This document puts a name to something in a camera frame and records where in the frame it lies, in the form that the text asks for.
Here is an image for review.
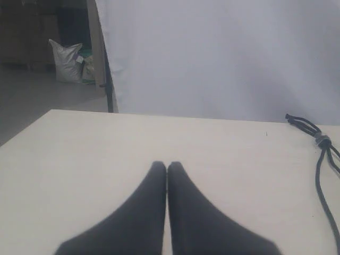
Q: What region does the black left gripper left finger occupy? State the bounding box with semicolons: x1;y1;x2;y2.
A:
56;161;166;254

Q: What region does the black backdrop stand pole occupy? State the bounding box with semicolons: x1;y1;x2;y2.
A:
100;50;114;113

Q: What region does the green printed bag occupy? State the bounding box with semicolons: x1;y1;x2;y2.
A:
79;49;95;84

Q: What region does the white backdrop cloth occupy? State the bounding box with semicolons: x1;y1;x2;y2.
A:
96;1;339;125

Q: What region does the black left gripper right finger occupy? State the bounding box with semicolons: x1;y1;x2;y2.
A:
167;161;280;254

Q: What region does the white woven sack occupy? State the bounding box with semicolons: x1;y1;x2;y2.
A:
49;39;82;83

